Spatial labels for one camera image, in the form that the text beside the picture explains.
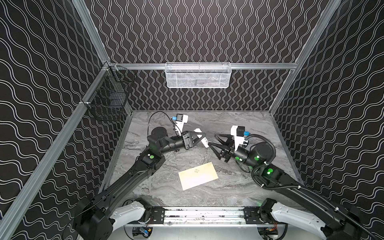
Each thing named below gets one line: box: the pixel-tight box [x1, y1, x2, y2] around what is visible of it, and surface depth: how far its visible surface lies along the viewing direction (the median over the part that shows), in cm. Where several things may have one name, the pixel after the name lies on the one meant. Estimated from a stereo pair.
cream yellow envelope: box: [178, 161, 219, 191], surface depth 90 cm
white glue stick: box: [193, 128, 209, 148], surface depth 64 cm
